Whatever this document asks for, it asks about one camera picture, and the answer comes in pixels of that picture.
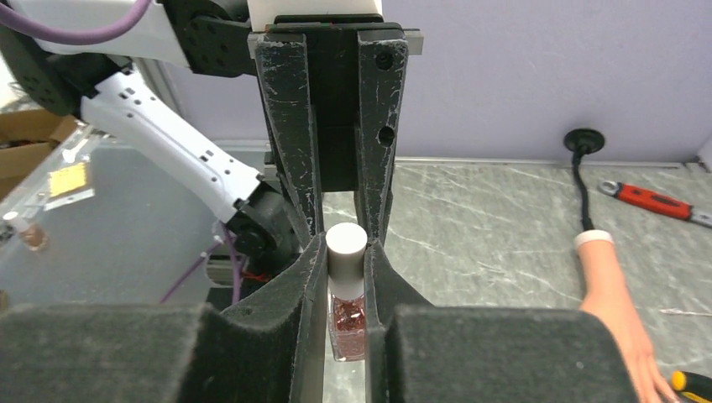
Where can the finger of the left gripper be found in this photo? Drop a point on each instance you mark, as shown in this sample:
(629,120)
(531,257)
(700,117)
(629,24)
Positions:
(283,73)
(383,56)

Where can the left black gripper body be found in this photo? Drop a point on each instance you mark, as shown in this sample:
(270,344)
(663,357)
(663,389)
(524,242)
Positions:
(333,77)

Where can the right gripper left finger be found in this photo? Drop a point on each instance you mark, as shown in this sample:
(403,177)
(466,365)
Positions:
(269,347)

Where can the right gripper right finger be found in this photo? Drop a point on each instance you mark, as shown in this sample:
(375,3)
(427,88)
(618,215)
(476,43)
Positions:
(418,352)

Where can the red glitter nail polish bottle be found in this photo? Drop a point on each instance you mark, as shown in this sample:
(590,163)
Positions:
(346,245)

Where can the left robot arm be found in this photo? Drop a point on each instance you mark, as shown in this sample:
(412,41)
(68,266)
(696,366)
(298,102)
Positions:
(75,58)

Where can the mannequin hand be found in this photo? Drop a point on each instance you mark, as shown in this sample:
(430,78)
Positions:
(607,297)

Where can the cardboard box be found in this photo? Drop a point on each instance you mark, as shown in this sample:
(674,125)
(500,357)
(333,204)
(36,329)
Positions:
(27,139)

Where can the far black yellow screwdriver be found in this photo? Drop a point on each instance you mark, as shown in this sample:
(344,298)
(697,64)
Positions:
(696,387)

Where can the red handled adjustable wrench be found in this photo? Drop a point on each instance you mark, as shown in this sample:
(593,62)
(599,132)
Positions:
(655,202)

